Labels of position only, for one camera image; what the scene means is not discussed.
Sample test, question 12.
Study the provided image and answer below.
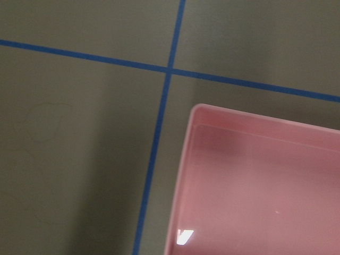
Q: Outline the pink plastic bin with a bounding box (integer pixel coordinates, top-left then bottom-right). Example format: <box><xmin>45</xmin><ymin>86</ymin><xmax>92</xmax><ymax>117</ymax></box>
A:
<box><xmin>164</xmin><ymin>104</ymin><xmax>339</xmax><ymax>254</ymax></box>

